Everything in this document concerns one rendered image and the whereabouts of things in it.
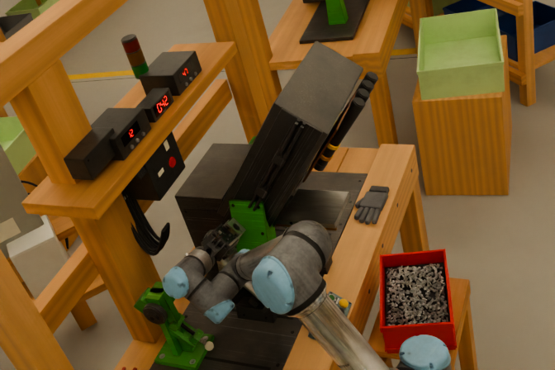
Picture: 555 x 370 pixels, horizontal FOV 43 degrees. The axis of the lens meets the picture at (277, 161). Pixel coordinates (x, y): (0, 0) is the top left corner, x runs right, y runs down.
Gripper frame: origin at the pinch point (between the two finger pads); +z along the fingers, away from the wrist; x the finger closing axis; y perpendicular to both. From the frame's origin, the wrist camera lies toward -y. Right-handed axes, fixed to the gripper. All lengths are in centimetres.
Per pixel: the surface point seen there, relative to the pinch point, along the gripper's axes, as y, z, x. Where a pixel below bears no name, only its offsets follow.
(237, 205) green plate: 6.9, 2.8, 4.3
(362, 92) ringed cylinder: 54, 22, -1
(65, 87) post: 19, -27, 57
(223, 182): -0.3, 15.3, 13.6
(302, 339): -7.0, -4.9, -37.7
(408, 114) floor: -50, 269, -20
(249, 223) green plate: 5.1, 2.8, -2.2
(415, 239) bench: -14, 96, -55
